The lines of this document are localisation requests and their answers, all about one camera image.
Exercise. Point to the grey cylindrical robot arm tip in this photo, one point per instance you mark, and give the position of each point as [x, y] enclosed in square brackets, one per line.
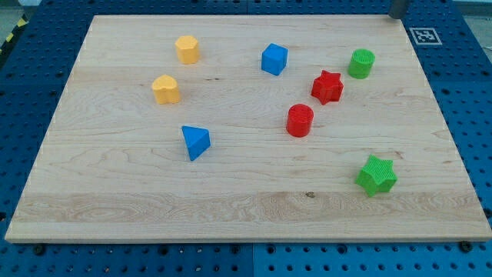
[398, 8]

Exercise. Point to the blue triangle block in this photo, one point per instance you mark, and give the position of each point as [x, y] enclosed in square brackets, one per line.
[197, 140]

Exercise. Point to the red cylinder block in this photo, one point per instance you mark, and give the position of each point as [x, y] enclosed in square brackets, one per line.
[300, 118]

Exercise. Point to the wooden board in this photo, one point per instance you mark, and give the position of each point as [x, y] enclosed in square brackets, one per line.
[114, 167]

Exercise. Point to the blue cube block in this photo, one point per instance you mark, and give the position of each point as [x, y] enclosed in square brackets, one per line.
[274, 59]

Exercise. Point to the yellow heart block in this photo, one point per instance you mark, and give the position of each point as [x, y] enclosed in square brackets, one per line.
[166, 90]

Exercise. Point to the red star block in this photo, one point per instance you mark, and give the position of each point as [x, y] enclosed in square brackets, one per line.
[327, 87]

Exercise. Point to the yellow hexagon block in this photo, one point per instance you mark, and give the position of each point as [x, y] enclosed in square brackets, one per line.
[187, 49]

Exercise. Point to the green star block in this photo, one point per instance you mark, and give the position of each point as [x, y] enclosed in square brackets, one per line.
[377, 175]

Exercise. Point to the green cylinder block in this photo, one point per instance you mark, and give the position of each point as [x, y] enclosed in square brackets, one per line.
[361, 63]

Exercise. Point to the white fiducial marker tag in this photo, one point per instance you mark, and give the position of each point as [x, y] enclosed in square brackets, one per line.
[425, 36]

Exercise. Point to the black bolt left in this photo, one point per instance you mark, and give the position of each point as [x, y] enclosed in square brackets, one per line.
[39, 249]

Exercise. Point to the black bolt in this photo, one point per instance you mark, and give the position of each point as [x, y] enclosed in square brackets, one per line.
[39, 249]
[465, 246]

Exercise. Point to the black bolt right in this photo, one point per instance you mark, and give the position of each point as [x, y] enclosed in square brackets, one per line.
[465, 246]

